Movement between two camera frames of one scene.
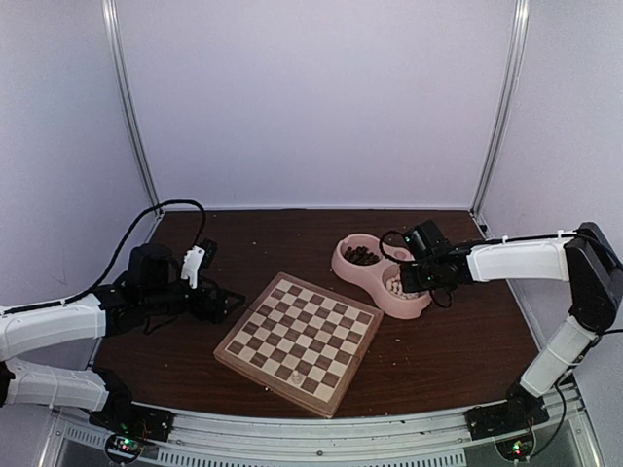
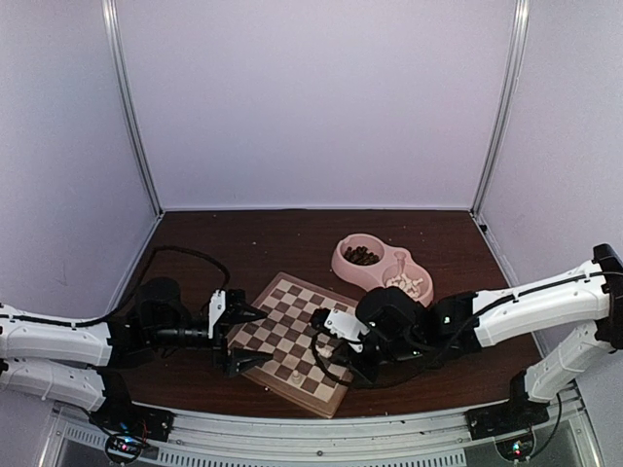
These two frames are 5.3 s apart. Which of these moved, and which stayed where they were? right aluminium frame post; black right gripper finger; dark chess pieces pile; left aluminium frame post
Moved: black right gripper finger
Stayed: left aluminium frame post; dark chess pieces pile; right aluminium frame post
